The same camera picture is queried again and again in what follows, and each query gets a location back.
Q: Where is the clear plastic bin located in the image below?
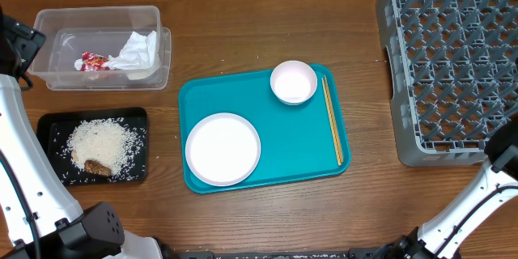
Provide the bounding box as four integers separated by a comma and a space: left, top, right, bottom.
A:
28, 6, 172, 91

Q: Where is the black plastic tray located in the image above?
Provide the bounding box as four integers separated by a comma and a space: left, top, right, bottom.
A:
36, 107, 148, 186

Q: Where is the teal serving tray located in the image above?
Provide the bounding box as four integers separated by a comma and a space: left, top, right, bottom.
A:
178, 64, 351, 191

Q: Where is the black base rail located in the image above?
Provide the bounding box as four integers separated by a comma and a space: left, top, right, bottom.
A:
163, 247, 392, 259

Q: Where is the red snack wrapper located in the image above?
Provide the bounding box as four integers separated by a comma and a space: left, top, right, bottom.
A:
79, 52, 110, 71

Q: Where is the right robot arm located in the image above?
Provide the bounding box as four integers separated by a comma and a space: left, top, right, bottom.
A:
373, 118, 517, 258

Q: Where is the small white napkin piece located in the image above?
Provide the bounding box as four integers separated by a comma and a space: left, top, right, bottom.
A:
74, 59, 83, 71

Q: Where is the white rice pile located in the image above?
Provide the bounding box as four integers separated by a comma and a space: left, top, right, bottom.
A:
67, 120, 136, 174

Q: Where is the white round plate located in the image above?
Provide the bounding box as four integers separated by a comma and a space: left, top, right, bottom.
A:
185, 113, 261, 187

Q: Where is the brown food piece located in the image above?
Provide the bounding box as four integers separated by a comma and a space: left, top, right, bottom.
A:
84, 159, 112, 177

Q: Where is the grey dishwasher rack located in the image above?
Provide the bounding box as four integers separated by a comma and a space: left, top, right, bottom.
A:
376, 0, 517, 167

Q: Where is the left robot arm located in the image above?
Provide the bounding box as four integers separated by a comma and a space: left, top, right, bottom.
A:
1, 15, 175, 259

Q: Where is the wooden chopstick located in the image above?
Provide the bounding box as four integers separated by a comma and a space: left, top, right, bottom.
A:
323, 74, 345, 165
321, 76, 342, 167

